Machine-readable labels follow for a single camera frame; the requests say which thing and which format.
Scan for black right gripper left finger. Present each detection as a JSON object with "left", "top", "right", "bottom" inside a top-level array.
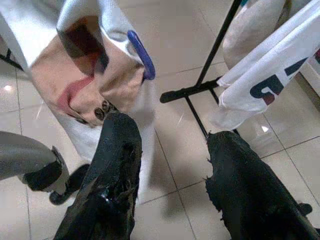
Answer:
[{"left": 53, "top": 112, "right": 143, "bottom": 240}]

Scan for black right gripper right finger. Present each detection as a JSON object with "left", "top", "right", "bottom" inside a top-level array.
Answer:
[{"left": 204, "top": 129, "right": 320, "bottom": 240}]

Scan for white printed shirt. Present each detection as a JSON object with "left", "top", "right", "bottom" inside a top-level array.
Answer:
[{"left": 0, "top": 0, "right": 157, "bottom": 201}]

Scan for purple wire hanger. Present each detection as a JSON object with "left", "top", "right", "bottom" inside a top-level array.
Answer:
[{"left": 126, "top": 29, "right": 157, "bottom": 81}]

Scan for white logo t-shirt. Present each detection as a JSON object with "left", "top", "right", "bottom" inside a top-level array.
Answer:
[{"left": 208, "top": 0, "right": 320, "bottom": 131}]

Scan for black chrome clothes rack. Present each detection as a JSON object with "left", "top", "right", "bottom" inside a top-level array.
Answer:
[{"left": 159, "top": 0, "right": 245, "bottom": 141}]

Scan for white denim jeans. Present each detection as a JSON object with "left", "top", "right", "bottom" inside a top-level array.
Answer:
[{"left": 222, "top": 0, "right": 293, "bottom": 71}]

